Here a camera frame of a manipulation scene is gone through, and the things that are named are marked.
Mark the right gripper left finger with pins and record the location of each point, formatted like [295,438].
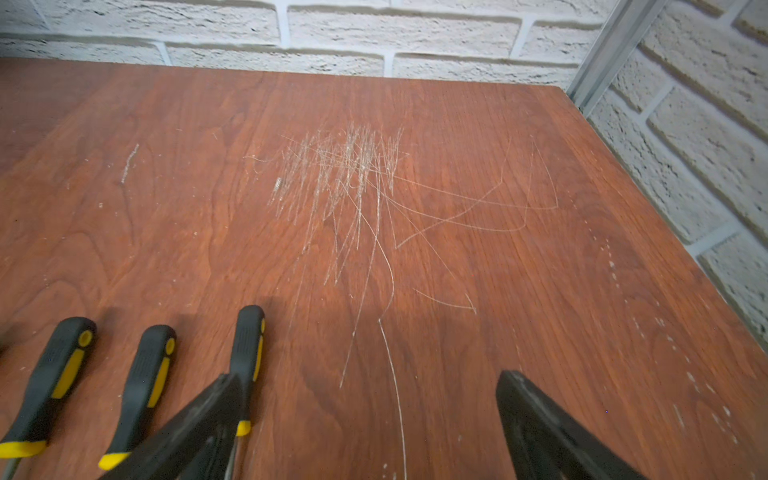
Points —
[196,443]

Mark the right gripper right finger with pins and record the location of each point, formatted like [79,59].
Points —
[545,442]

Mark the black yellow file tool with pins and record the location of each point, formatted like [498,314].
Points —
[142,390]
[50,383]
[245,363]

